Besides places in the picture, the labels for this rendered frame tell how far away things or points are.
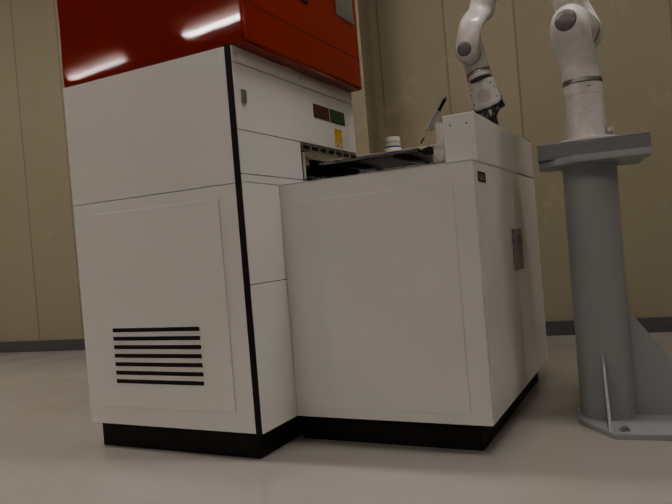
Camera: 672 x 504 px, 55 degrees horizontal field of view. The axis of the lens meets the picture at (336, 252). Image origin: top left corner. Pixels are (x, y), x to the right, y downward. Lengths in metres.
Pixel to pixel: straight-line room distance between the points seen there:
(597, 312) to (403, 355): 0.61
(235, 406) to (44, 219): 3.52
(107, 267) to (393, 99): 2.34
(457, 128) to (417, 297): 0.50
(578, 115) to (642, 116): 1.80
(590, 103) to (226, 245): 1.19
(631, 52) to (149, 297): 2.91
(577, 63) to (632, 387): 1.01
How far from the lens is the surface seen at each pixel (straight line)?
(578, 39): 2.17
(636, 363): 2.23
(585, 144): 2.10
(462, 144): 1.90
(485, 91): 2.34
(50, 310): 5.30
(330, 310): 1.99
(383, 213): 1.90
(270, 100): 2.11
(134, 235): 2.17
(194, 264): 2.01
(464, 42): 2.30
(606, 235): 2.11
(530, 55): 4.00
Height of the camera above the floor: 0.61
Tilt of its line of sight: 1 degrees down
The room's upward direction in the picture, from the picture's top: 5 degrees counter-clockwise
